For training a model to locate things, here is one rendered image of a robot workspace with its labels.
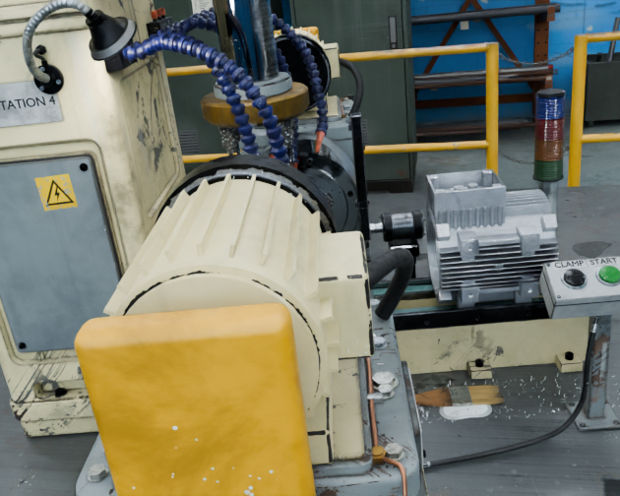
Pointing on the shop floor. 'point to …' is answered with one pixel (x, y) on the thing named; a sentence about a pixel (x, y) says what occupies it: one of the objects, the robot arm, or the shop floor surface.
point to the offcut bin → (612, 84)
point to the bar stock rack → (542, 10)
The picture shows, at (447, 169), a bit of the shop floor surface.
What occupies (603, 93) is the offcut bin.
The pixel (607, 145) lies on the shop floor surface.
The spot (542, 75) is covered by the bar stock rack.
